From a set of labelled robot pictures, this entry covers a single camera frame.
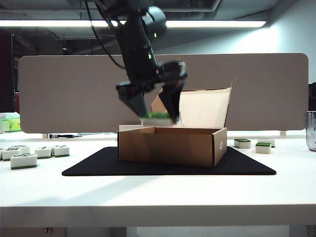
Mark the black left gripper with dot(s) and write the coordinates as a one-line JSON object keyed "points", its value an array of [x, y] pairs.
{"points": [[138, 56]]}

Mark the long ceiling light strip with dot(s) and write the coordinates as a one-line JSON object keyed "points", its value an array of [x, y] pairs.
{"points": [[49, 23]]}

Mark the bird print mahjong tile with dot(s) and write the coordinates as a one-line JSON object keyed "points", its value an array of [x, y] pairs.
{"points": [[24, 161]]}

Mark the eight bamboo mahjong tile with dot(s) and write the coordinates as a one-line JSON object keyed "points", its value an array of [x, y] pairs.
{"points": [[23, 148]]}

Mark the round metal table lock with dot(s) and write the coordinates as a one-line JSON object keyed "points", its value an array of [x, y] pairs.
{"points": [[48, 230]]}

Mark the grey fabric desk partition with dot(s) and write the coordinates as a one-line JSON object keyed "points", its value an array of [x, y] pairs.
{"points": [[61, 98]]}

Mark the white rectangular box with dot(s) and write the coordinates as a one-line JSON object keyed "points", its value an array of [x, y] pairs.
{"points": [[128, 128]]}

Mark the perforated grey panel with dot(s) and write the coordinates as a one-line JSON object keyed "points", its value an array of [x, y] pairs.
{"points": [[311, 230]]}

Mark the brown cardboard box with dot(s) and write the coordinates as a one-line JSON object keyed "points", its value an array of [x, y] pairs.
{"points": [[160, 148]]}

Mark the black rectangular mat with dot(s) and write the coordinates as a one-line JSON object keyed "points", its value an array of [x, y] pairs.
{"points": [[98, 165]]}

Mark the six bamboo mahjong tile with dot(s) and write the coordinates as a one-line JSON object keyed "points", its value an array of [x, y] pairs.
{"points": [[11, 155]]}

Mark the white partition foot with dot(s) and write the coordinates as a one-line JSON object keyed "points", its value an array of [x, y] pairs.
{"points": [[283, 133], [45, 135]]}

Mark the dark tall cabinet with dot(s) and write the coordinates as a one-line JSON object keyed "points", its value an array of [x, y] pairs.
{"points": [[6, 74]]}

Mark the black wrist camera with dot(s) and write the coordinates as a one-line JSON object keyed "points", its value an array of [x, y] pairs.
{"points": [[174, 69]]}

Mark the clear grey glass cup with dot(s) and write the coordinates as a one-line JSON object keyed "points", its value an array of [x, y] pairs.
{"points": [[311, 133]]}

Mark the black screwdriver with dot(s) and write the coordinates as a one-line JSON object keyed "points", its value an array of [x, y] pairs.
{"points": [[61, 136]]}

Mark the green white soft package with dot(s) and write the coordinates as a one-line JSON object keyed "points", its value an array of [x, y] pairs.
{"points": [[13, 125]]}

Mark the black object behind partition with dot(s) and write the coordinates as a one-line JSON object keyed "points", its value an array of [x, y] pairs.
{"points": [[313, 98]]}

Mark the three bamboo mahjong tile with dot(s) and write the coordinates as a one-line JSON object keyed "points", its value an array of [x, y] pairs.
{"points": [[61, 151]]}

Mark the two bamboo mahjong tile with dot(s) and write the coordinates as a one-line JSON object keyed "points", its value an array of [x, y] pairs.
{"points": [[44, 152]]}

